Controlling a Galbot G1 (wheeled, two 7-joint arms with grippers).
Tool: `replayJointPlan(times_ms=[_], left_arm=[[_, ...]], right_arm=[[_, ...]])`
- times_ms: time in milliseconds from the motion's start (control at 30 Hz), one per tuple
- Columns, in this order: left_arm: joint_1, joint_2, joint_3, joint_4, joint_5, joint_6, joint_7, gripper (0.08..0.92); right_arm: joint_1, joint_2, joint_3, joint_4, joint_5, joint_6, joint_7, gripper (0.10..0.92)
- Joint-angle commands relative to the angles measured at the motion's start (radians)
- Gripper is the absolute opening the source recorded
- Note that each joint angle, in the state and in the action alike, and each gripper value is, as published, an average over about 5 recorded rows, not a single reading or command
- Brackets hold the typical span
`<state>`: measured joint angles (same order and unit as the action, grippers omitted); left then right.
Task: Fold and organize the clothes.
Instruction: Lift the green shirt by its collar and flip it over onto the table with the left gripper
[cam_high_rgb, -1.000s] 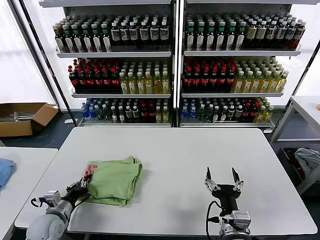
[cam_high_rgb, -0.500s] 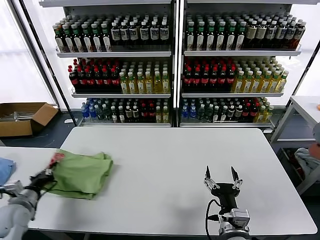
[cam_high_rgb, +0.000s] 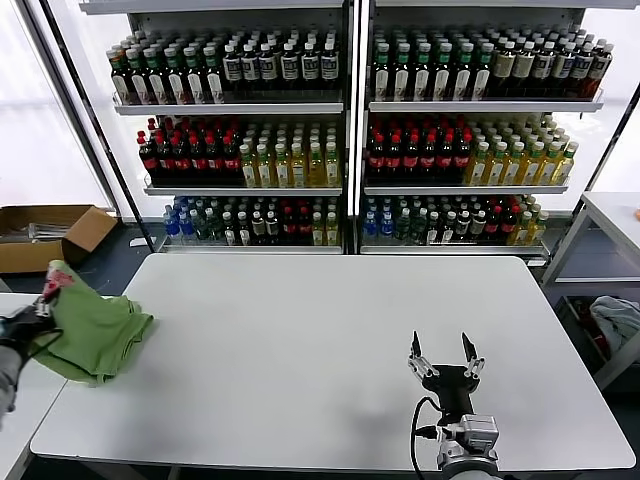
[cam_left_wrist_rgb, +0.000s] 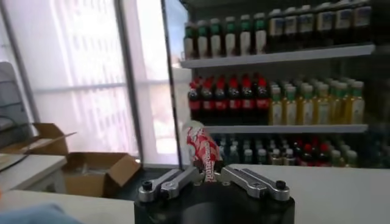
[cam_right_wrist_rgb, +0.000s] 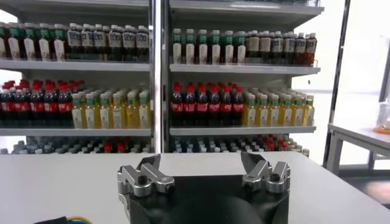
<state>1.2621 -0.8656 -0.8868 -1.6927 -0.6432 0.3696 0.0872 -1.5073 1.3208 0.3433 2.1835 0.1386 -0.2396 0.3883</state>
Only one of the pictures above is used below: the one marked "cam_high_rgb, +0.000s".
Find red crumpled cloth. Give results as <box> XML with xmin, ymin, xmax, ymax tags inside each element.
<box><xmin>575</xmin><ymin>299</ymin><xmax>610</xmax><ymax>353</ymax></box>

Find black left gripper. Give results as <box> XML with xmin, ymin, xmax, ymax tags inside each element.
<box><xmin>0</xmin><ymin>294</ymin><xmax>62</xmax><ymax>362</ymax></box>

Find grey metal shelving unit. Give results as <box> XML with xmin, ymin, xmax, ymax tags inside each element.
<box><xmin>357</xmin><ymin>0</ymin><xmax>606</xmax><ymax>262</ymax></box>
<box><xmin>77</xmin><ymin>0</ymin><xmax>357</xmax><ymax>255</ymax></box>

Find cola bottle red cap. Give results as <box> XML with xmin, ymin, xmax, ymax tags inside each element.
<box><xmin>155</xmin><ymin>135</ymin><xmax>174</xmax><ymax>183</ymax></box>
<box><xmin>137</xmin><ymin>131</ymin><xmax>157</xmax><ymax>183</ymax></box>
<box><xmin>172</xmin><ymin>135</ymin><xmax>191</xmax><ymax>183</ymax></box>
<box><xmin>453</xmin><ymin>133</ymin><xmax>473</xmax><ymax>185</ymax></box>
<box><xmin>435</xmin><ymin>134</ymin><xmax>455</xmax><ymax>185</ymax></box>
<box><xmin>402</xmin><ymin>134</ymin><xmax>421</xmax><ymax>185</ymax></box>
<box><xmin>189</xmin><ymin>135</ymin><xmax>208</xmax><ymax>183</ymax></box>
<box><xmin>385</xmin><ymin>134</ymin><xmax>404</xmax><ymax>185</ymax></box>
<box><xmin>368</xmin><ymin>134</ymin><xmax>387</xmax><ymax>185</ymax></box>
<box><xmin>222</xmin><ymin>134</ymin><xmax>242</xmax><ymax>183</ymax></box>
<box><xmin>205</xmin><ymin>135</ymin><xmax>225</xmax><ymax>183</ymax></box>
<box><xmin>419</xmin><ymin>134</ymin><xmax>438</xmax><ymax>185</ymax></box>

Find light green polo shirt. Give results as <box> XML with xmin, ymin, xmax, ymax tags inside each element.
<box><xmin>30</xmin><ymin>258</ymin><xmax>157</xmax><ymax>387</ymax></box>

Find black window post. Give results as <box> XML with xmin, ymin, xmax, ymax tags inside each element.
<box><xmin>581</xmin><ymin>78</ymin><xmax>640</xmax><ymax>197</ymax></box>
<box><xmin>38</xmin><ymin>0</ymin><xmax>156</xmax><ymax>254</ymax></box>

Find metal parts in box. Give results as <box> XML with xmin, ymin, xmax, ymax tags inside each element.
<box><xmin>0</xmin><ymin>222</ymin><xmax>70</xmax><ymax>245</ymax></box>

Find white side table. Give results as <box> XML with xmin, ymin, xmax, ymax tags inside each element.
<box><xmin>0</xmin><ymin>292</ymin><xmax>119</xmax><ymax>480</ymax></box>

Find brown cardboard box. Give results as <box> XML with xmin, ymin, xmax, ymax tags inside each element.
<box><xmin>0</xmin><ymin>204</ymin><xmax>119</xmax><ymax>276</ymax></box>

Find reddish bottle blue label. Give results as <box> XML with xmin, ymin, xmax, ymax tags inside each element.
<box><xmin>587</xmin><ymin>43</ymin><xmax>615</xmax><ymax>99</ymax></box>

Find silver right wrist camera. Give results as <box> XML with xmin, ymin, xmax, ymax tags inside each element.
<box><xmin>458</xmin><ymin>413</ymin><xmax>499</xmax><ymax>444</ymax></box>

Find dark storage crate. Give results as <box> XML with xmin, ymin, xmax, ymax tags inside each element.
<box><xmin>555</xmin><ymin>294</ymin><xmax>640</xmax><ymax>373</ymax></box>

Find grey metal frame table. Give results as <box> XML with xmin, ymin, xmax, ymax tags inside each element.
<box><xmin>539</xmin><ymin>190</ymin><xmax>640</xmax><ymax>391</ymax></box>

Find grey crumpled cloth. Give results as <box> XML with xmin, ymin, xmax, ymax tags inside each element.
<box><xmin>588</xmin><ymin>294</ymin><xmax>640</xmax><ymax>352</ymax></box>

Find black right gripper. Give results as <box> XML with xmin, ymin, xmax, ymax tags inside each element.
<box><xmin>406</xmin><ymin>330</ymin><xmax>487</xmax><ymax>427</ymax></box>

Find dark bottle blue label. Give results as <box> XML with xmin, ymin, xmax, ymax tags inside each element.
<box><xmin>300</xmin><ymin>43</ymin><xmax>321</xmax><ymax>93</ymax></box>
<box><xmin>551</xmin><ymin>42</ymin><xmax>577</xmax><ymax>99</ymax></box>
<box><xmin>531</xmin><ymin>42</ymin><xmax>555</xmax><ymax>99</ymax></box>
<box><xmin>240</xmin><ymin>43</ymin><xmax>260</xmax><ymax>93</ymax></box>
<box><xmin>258</xmin><ymin>43</ymin><xmax>279</xmax><ymax>93</ymax></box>
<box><xmin>319</xmin><ymin>42</ymin><xmax>339</xmax><ymax>93</ymax></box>
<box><xmin>221</xmin><ymin>44</ymin><xmax>241</xmax><ymax>93</ymax></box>
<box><xmin>279</xmin><ymin>43</ymin><xmax>300</xmax><ymax>93</ymax></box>
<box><xmin>570</xmin><ymin>43</ymin><xmax>596</xmax><ymax>99</ymax></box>

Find dark bottle green cap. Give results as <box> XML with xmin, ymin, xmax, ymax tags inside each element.
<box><xmin>183</xmin><ymin>47</ymin><xmax>206</xmax><ymax>106</ymax></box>
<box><xmin>433</xmin><ymin>42</ymin><xmax>454</xmax><ymax>102</ymax></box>
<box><xmin>145</xmin><ymin>47</ymin><xmax>167</xmax><ymax>106</ymax></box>
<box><xmin>392</xmin><ymin>42</ymin><xmax>412</xmax><ymax>102</ymax></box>
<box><xmin>126</xmin><ymin>50</ymin><xmax>149</xmax><ymax>107</ymax></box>
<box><xmin>413</xmin><ymin>42</ymin><xmax>433</xmax><ymax>102</ymax></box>
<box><xmin>372</xmin><ymin>42</ymin><xmax>392</xmax><ymax>102</ymax></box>
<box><xmin>110</xmin><ymin>54</ymin><xmax>131</xmax><ymax>107</ymax></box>
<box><xmin>203</xmin><ymin>46</ymin><xmax>226</xmax><ymax>105</ymax></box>
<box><xmin>164</xmin><ymin>46</ymin><xmax>186</xmax><ymax>106</ymax></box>
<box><xmin>454</xmin><ymin>42</ymin><xmax>475</xmax><ymax>101</ymax></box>
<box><xmin>473</xmin><ymin>42</ymin><xmax>495</xmax><ymax>101</ymax></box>

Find dark bottle beige label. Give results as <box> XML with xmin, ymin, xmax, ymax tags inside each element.
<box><xmin>512</xmin><ymin>41</ymin><xmax>536</xmax><ymax>99</ymax></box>
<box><xmin>492</xmin><ymin>41</ymin><xmax>516</xmax><ymax>99</ymax></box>

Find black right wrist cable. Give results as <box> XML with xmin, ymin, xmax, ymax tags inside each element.
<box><xmin>410</xmin><ymin>395</ymin><xmax>451</xmax><ymax>474</ymax></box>

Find small cola bottle red label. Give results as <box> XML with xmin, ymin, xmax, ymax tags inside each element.
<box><xmin>281</xmin><ymin>206</ymin><xmax>298</xmax><ymax>247</ymax></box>
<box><xmin>486</xmin><ymin>205</ymin><xmax>503</xmax><ymax>242</ymax></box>
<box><xmin>501</xmin><ymin>205</ymin><xmax>518</xmax><ymax>242</ymax></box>
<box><xmin>297</xmin><ymin>206</ymin><xmax>313</xmax><ymax>247</ymax></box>

